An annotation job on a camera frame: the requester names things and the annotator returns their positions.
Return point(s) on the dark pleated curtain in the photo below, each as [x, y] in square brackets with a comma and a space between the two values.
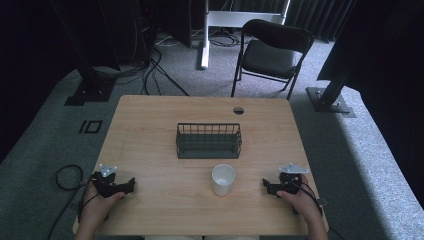
[320, 15]

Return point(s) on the black side curtain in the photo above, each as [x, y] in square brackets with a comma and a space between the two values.
[390, 83]
[26, 66]

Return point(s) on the black metal stand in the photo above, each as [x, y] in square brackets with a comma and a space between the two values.
[90, 88]
[330, 100]

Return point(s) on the person's left hand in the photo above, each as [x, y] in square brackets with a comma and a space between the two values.
[100, 208]

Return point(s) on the white metal desk frame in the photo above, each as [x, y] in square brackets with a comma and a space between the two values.
[213, 20]

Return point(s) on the white cup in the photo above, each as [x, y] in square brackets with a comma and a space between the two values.
[222, 180]

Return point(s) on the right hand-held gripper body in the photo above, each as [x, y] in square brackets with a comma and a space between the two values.
[290, 181]

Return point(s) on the black folding chair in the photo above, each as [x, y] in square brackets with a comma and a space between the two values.
[270, 56]

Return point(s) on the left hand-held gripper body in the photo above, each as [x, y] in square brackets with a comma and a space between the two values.
[106, 186]

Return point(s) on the person's right hand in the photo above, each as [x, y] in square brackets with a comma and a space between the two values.
[300, 201]

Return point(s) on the black cabinet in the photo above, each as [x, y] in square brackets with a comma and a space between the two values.
[170, 20]

